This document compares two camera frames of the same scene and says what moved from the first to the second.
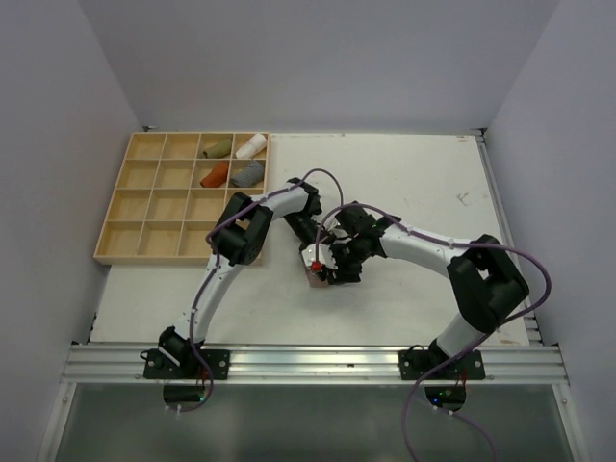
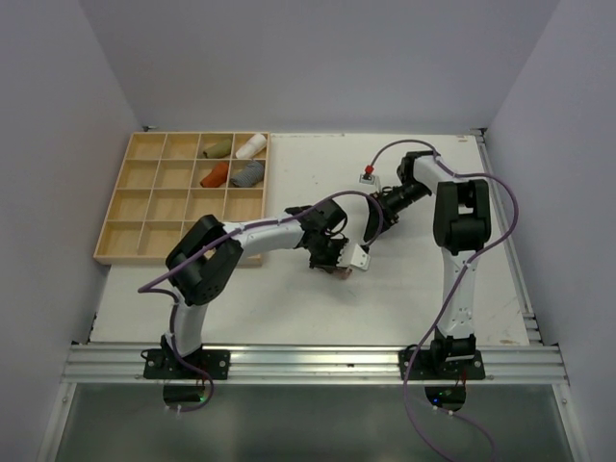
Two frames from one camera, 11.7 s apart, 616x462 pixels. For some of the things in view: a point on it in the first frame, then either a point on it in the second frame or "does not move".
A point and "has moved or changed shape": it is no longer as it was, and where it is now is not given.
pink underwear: [315, 280] has moved or changed shape
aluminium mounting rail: [104, 363] does not move
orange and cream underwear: [218, 175] does not move
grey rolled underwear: [249, 176] does not move
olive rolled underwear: [219, 150] does not move
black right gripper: [343, 272] → [381, 215]
